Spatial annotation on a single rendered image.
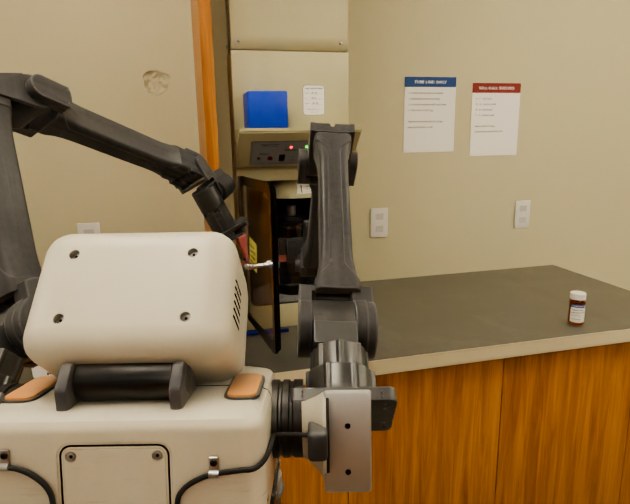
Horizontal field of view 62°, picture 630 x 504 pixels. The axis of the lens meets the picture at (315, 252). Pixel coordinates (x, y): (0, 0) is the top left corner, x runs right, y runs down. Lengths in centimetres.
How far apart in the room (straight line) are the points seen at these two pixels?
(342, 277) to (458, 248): 151
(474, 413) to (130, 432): 118
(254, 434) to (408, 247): 165
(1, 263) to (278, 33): 95
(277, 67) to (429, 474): 119
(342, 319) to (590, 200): 196
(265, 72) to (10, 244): 87
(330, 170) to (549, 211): 167
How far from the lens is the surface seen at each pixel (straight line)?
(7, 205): 84
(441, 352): 140
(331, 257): 73
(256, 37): 147
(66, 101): 97
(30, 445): 57
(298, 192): 150
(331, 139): 88
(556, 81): 239
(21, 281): 79
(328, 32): 152
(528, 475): 179
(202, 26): 137
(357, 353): 63
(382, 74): 202
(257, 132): 134
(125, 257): 58
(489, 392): 157
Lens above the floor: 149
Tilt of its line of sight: 12 degrees down
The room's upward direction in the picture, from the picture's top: 1 degrees counter-clockwise
